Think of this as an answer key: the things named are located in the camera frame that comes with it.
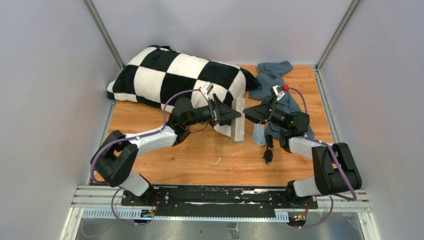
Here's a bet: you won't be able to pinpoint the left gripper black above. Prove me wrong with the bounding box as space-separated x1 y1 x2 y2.
183 94 241 128

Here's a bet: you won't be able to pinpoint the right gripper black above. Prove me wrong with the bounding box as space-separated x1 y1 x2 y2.
240 95 292 132

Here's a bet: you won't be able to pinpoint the grey glasses case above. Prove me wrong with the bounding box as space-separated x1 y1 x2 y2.
230 97 246 143

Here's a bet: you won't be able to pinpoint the light blue cleaning cloth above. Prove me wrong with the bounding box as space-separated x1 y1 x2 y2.
251 123 266 146

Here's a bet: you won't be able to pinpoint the black white checkered pillow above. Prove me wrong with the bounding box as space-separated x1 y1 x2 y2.
106 44 262 138

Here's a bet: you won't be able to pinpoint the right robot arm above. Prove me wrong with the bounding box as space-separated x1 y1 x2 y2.
243 96 362 209

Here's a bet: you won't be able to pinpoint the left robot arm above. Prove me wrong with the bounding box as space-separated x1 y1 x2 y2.
90 94 242 207

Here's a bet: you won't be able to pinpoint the black sunglasses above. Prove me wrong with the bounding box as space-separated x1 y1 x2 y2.
262 134 274 165

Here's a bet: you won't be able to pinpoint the grey-blue towel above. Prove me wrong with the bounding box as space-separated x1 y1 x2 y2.
248 60 315 140

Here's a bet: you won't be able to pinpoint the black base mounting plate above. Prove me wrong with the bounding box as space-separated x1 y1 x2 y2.
121 185 318 219

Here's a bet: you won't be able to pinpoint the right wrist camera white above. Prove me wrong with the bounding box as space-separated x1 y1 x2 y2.
271 85 285 102

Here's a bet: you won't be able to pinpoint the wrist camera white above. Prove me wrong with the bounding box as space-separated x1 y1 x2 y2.
199 81 214 101
271 85 285 102

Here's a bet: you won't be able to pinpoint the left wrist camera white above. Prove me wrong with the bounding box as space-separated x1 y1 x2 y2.
199 81 214 101

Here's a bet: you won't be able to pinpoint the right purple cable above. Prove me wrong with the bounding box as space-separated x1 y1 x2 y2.
283 85 358 230

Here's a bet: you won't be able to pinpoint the purple cable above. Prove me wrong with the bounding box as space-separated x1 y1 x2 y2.
283 85 358 230
90 87 203 227

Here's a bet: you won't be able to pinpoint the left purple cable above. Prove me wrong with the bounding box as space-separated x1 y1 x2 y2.
90 87 203 227

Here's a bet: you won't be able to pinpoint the aluminium frame rail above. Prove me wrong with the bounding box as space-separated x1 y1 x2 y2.
71 185 372 224

